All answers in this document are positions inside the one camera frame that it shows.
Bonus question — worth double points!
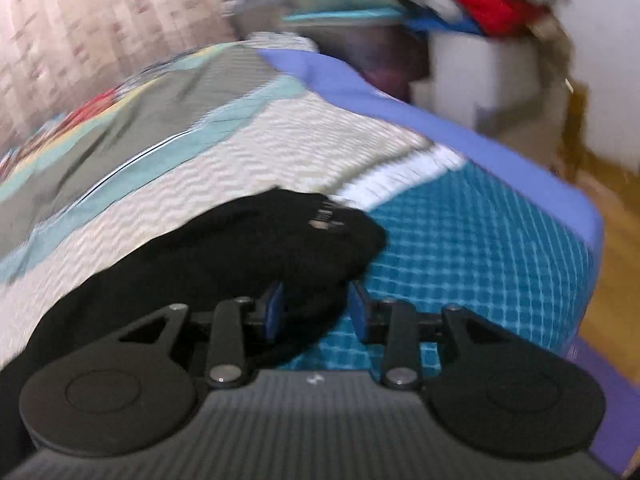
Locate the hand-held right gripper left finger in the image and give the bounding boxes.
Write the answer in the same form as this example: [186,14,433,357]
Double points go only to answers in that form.
[119,282,287,389]

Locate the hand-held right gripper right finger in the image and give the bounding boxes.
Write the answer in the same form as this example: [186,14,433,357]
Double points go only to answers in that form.
[349,280,507,389]

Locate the black pants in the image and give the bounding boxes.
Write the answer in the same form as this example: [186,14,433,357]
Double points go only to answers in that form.
[0,187,388,466]

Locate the teal checked bed sheet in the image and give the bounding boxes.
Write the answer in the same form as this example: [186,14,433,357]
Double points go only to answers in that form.
[295,160,597,377]

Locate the zigzag patterned quilt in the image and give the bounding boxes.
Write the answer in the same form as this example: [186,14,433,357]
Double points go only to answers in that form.
[0,42,468,368]

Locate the periwinkle blue mattress cover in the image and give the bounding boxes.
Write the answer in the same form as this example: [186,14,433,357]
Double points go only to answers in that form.
[259,49,607,286]

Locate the white storage box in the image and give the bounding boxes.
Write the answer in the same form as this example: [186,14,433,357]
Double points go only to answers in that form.
[409,30,552,137]

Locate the clear storage bin teal lid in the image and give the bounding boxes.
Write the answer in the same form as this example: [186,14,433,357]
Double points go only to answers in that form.
[282,7,432,98]

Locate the red patterned blanket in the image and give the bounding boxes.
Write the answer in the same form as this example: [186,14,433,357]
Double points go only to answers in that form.
[10,86,128,161]

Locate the beige floral curtain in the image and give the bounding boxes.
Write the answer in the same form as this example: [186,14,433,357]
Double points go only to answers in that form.
[0,0,238,148]

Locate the brown wooden frame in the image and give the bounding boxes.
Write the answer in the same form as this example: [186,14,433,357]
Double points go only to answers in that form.
[557,79,592,177]

